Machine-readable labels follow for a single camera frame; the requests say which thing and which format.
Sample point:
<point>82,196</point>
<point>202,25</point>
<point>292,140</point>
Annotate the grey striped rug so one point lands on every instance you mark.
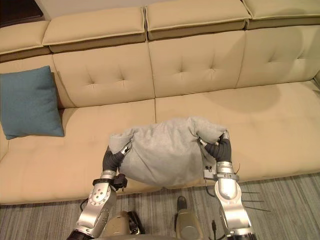
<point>37,222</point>

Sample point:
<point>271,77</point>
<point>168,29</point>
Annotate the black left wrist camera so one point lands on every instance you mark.
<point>120,181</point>

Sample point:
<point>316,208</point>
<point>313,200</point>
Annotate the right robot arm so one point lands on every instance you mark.
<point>230,197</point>

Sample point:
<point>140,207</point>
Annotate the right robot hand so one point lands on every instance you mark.
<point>222,152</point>

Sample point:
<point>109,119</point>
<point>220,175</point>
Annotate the blue cushion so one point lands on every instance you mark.
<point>27,102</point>

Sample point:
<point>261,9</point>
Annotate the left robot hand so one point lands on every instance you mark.
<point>111,162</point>

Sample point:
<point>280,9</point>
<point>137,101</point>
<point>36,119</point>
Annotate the beige sofa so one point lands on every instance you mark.
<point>200,82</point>

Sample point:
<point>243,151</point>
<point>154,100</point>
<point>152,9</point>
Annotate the grey cushion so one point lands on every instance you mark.
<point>162,155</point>

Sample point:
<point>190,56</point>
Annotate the left robot leg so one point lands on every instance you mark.
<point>122,225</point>

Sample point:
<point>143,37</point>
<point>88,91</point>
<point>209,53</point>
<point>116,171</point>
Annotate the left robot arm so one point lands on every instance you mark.
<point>97,200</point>

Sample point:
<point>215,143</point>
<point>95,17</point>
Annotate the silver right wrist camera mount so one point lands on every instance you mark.
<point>209,172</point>

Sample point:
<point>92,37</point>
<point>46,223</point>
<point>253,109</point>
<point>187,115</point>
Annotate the dark wooden side table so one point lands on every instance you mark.
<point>17,11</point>

